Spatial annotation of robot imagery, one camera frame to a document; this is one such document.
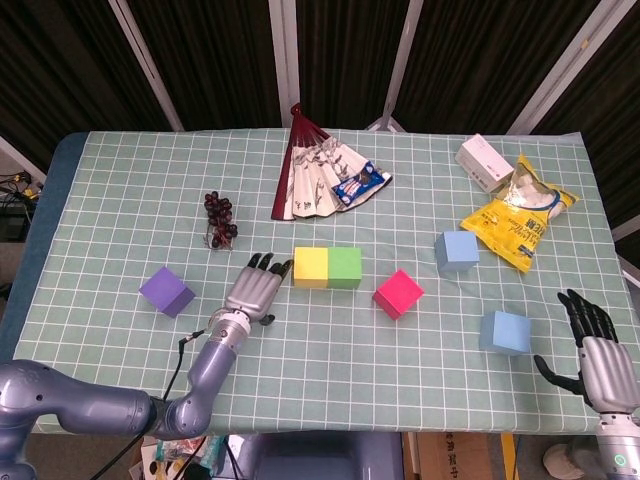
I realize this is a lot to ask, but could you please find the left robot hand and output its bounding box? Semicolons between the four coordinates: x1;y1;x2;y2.
223;252;295;327

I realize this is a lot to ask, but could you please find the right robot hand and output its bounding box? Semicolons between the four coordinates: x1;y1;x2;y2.
533;288;639;414

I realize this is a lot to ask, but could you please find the yellow foam cube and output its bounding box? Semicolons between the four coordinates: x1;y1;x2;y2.
292;246;330;289

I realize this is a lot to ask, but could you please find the green foam cube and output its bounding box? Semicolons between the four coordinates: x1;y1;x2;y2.
327;246;363;290

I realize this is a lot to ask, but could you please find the pink foam cube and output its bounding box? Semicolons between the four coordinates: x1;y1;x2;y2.
371;269;425;321

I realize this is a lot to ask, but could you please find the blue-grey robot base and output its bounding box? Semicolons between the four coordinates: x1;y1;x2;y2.
234;430;405;480

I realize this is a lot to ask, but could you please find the dark red grape bunch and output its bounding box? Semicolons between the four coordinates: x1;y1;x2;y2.
202;190;240;251

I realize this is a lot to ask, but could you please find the purple foam cube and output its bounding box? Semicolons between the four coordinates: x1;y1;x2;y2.
138;266;197;320

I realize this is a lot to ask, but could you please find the white shoe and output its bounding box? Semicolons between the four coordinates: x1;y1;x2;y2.
542;443;599;480

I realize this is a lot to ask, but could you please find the light blue foam cube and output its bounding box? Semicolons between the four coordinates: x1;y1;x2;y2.
433;230;481;274
479;310;532;357

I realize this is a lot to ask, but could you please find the painted paper folding fan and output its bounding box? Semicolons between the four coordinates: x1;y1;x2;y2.
270;102;395;222

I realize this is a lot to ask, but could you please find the blue cookie snack packet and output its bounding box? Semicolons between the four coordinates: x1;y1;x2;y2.
331;160;386;207

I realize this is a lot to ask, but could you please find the green checked tablecloth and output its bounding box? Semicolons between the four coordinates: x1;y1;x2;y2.
0;128;640;435

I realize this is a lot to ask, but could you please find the yellow snack bag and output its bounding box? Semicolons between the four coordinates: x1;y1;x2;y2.
459;152;583;274

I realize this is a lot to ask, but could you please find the brown cardboard box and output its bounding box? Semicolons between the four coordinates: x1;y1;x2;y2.
407;431;506;480

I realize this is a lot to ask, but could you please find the colourful printed bag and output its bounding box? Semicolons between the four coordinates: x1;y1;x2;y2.
139;434;229;480

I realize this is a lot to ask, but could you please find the black electronic device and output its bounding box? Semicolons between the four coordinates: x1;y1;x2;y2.
0;209;32;244

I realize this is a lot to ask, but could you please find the white cardboard box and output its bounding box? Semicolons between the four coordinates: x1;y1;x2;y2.
454;132;516;194

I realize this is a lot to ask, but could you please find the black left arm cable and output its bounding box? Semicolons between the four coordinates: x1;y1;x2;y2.
92;329;206;480

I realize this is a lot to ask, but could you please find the white metal frame post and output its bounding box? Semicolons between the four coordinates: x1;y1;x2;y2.
366;0;426;132
107;0;184;132
267;0;301;129
612;214;640;242
505;0;624;135
0;134;49;184

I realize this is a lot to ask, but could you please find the yellow and black cable bundle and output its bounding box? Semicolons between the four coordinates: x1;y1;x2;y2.
0;172;44;202

